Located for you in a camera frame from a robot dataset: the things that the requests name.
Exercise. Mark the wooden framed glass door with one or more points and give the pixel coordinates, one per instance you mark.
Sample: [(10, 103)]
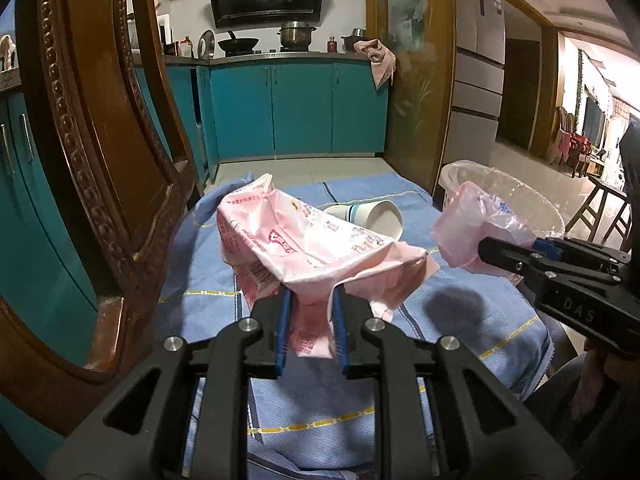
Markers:
[(415, 85)]

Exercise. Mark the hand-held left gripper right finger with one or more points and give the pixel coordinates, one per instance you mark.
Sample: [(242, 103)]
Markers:
[(340, 330)]

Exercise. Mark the small red bottle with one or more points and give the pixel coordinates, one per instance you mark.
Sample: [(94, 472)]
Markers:
[(331, 45)]

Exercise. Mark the steel cooking pot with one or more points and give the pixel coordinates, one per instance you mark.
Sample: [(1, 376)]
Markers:
[(296, 36)]

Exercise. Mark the silver refrigerator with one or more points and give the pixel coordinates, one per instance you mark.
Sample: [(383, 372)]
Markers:
[(475, 60)]

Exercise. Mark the blue checked cloth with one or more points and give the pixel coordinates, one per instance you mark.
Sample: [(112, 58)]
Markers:
[(450, 320)]

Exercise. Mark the pink printed wrapper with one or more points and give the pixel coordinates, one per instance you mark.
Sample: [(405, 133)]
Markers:
[(280, 230)]

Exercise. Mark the pink chairs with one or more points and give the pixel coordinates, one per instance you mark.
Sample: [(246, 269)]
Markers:
[(570, 140)]

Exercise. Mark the teal kitchen cabinets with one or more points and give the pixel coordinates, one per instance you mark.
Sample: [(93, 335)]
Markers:
[(300, 110)]

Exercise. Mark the white plastic lattice basket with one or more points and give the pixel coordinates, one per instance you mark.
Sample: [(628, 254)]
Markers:
[(444, 195)]

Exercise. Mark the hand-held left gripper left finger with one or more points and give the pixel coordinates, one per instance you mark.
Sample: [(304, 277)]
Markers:
[(282, 330)]

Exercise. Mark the pink plastic bag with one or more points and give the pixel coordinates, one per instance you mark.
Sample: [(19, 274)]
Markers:
[(460, 230)]

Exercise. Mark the white paper cup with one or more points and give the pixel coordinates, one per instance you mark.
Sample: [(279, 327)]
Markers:
[(382, 217)]

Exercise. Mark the wooden stool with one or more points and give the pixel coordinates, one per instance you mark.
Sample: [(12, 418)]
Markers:
[(600, 195)]

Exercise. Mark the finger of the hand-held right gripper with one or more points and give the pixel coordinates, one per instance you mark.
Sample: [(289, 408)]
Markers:
[(580, 250), (505, 255)]

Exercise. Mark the person's right hand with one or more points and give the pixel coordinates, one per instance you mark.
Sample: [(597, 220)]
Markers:
[(592, 380)]

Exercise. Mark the clear plastic bin liner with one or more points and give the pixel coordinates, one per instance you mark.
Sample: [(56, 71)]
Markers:
[(530, 195)]

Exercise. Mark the round pot lid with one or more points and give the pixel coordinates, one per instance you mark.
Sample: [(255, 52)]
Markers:
[(206, 44)]

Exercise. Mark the pink towel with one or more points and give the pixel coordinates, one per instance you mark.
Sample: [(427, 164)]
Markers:
[(380, 57)]

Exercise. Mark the carved wooden chair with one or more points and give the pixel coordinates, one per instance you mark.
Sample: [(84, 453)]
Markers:
[(100, 110)]

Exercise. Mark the black wok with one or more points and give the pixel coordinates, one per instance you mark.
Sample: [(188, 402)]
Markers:
[(239, 44)]

